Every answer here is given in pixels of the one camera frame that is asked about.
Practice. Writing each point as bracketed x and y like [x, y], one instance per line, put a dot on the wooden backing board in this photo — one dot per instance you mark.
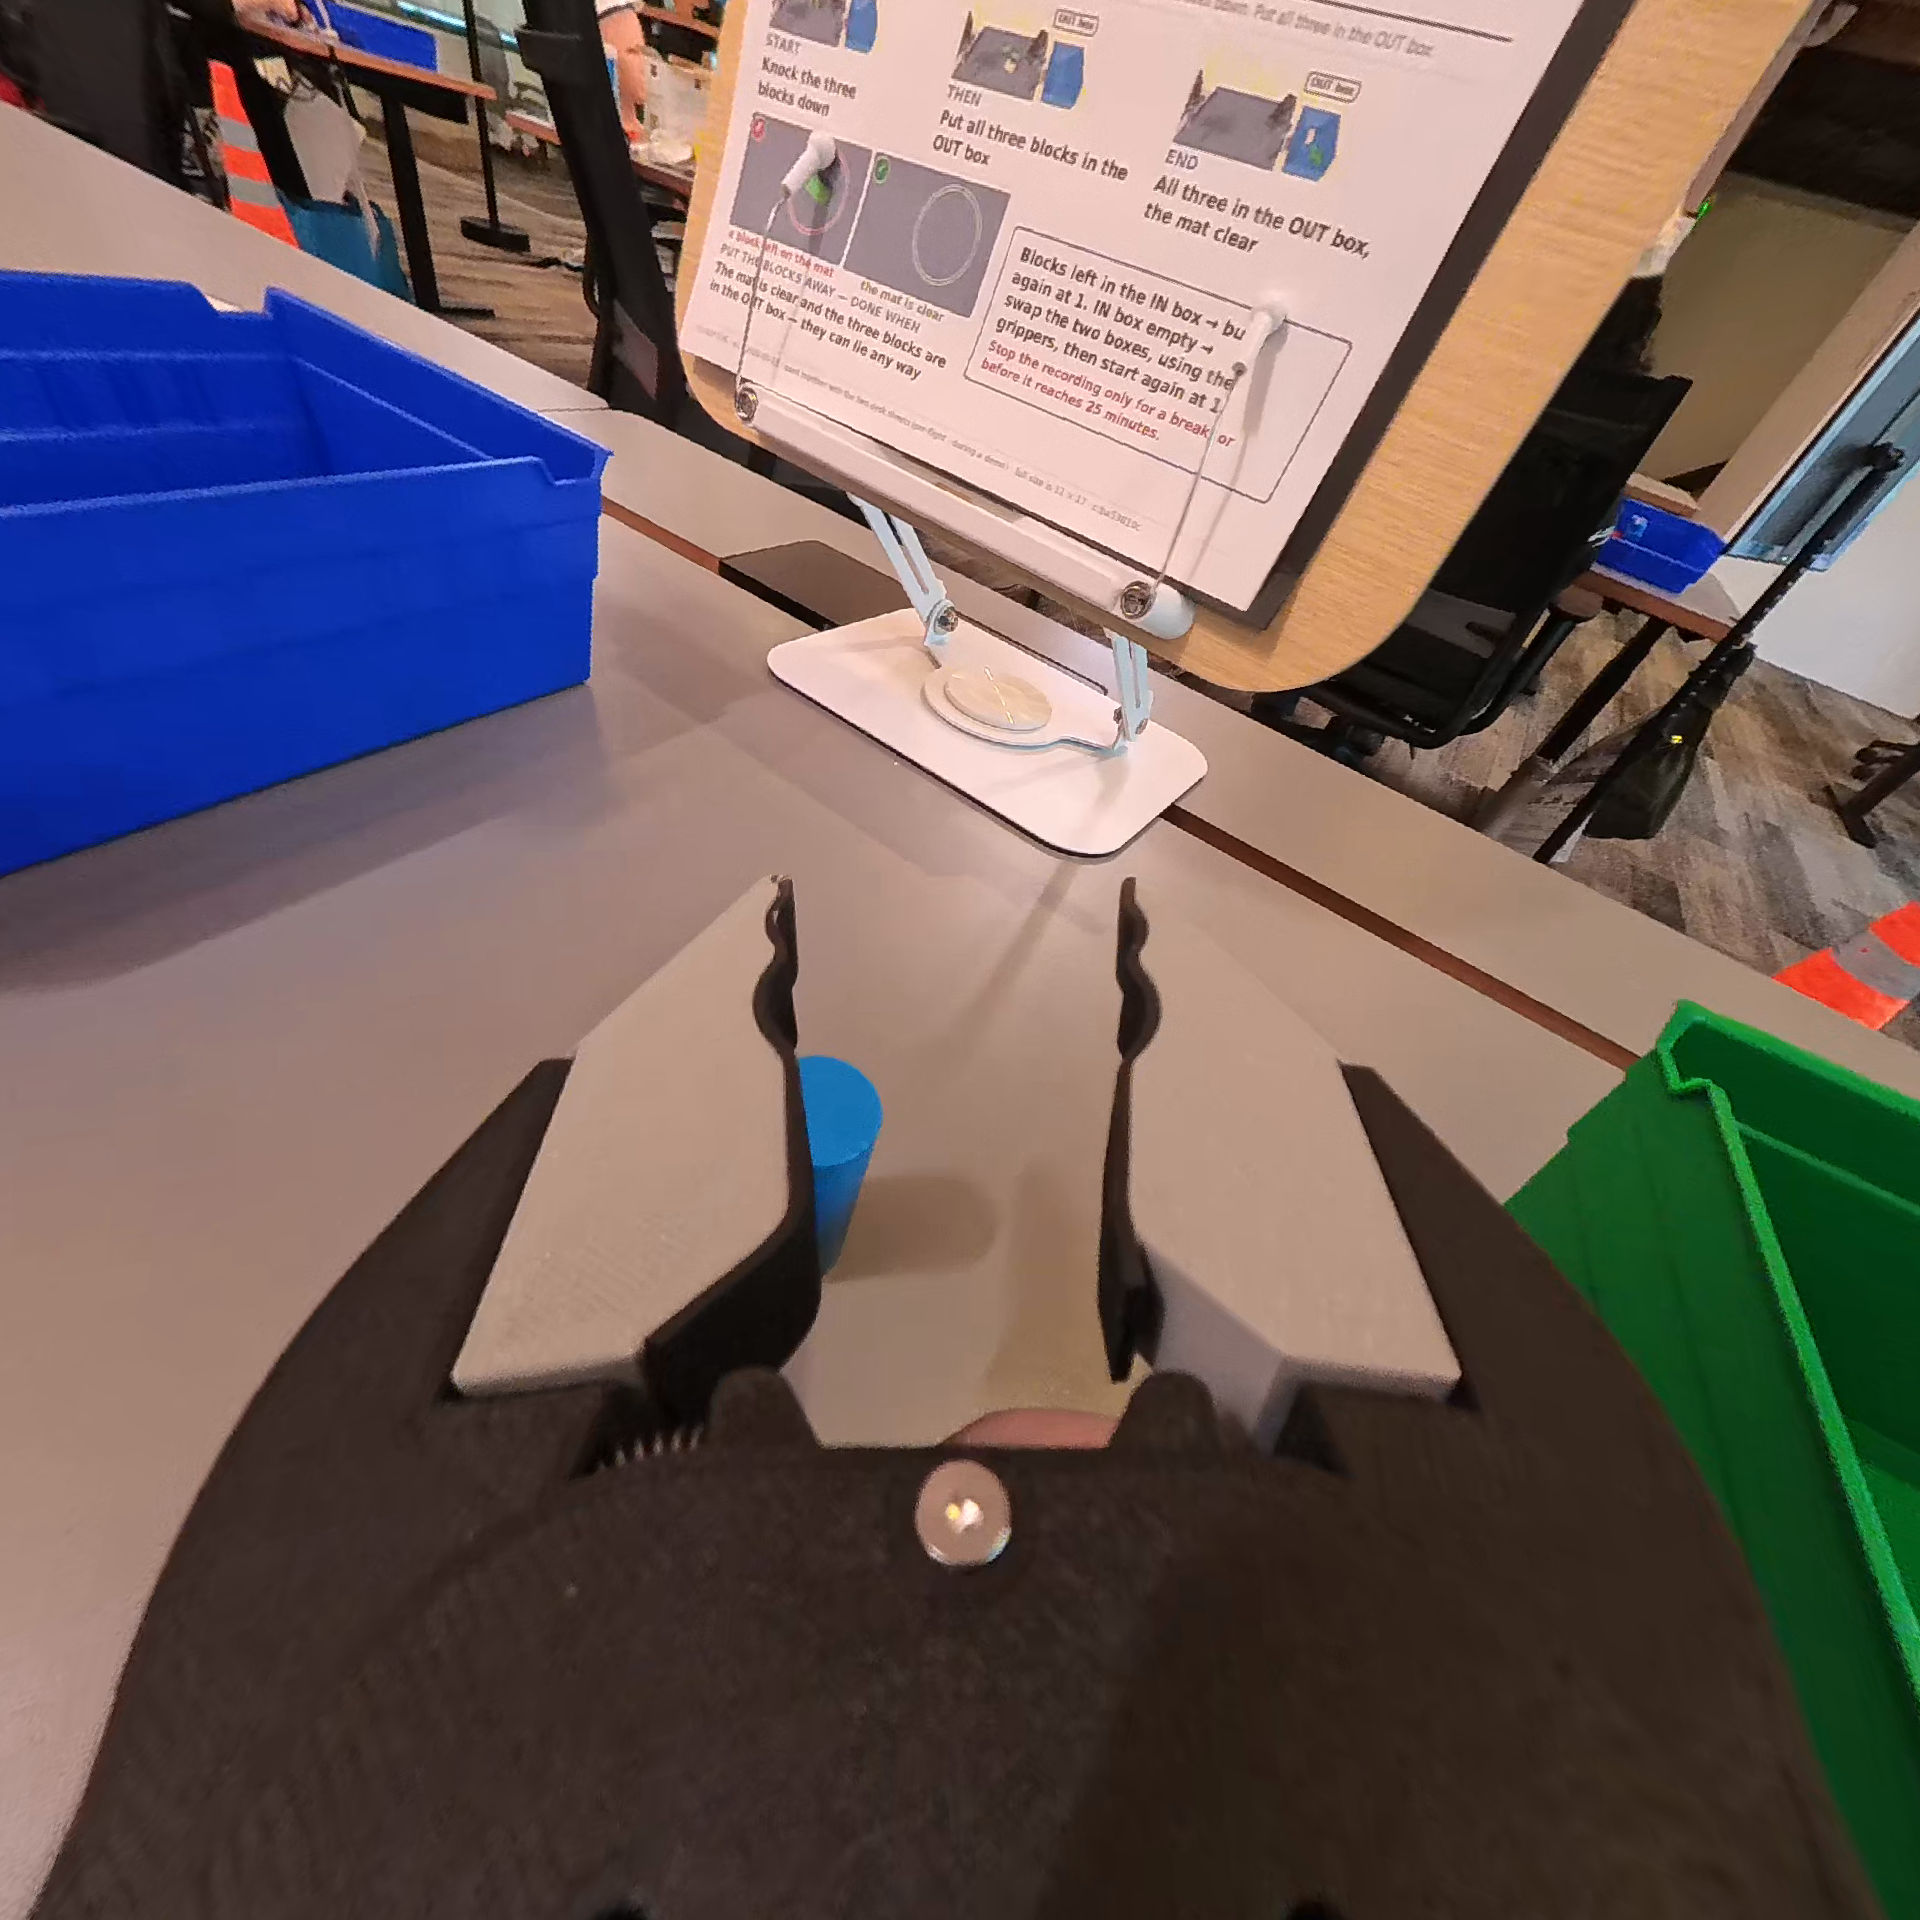
[1471, 524]

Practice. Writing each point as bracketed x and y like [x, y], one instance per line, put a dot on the white document stand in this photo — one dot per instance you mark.
[1081, 795]

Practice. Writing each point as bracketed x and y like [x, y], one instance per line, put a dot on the blue plastic bin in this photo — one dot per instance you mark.
[301, 674]

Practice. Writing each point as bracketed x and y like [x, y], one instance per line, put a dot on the small blue storage bin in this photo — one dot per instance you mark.
[1658, 554]
[375, 30]

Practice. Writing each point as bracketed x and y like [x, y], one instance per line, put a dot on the wooden background table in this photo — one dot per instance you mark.
[405, 74]

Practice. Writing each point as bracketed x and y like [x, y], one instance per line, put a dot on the green plastic bin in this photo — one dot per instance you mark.
[1724, 1424]

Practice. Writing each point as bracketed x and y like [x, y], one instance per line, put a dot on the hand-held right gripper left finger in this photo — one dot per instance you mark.
[644, 1201]

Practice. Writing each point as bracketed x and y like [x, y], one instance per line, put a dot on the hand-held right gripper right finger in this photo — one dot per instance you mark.
[1275, 1201]

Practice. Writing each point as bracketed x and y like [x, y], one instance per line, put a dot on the orange traffic cone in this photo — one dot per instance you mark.
[1860, 975]
[240, 165]

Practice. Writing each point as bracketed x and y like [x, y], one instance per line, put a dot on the blue cylinder block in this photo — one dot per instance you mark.
[840, 1141]

